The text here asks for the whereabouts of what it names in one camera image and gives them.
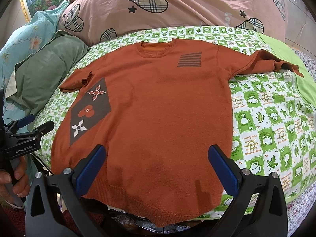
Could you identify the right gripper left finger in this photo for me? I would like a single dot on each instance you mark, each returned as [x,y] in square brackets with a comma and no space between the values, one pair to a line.
[43,214]

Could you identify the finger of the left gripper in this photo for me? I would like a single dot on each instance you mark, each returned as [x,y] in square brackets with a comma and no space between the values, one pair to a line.
[22,122]
[44,128]

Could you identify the green pillow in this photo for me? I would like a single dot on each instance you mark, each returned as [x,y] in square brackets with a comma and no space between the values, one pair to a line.
[35,79]

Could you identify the pink heart print duvet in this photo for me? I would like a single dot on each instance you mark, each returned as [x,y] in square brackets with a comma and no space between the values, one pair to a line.
[95,21]

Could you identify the green white patterned blanket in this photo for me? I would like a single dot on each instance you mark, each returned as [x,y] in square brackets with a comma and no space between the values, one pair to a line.
[273,124]

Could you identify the light blue floral pillow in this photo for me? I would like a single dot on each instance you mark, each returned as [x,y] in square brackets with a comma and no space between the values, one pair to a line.
[28,39]

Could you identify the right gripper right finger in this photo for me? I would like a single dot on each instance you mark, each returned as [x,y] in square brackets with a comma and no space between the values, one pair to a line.
[258,206]

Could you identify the orange knit sweater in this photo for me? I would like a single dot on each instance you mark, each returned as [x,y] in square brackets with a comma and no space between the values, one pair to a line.
[156,108]

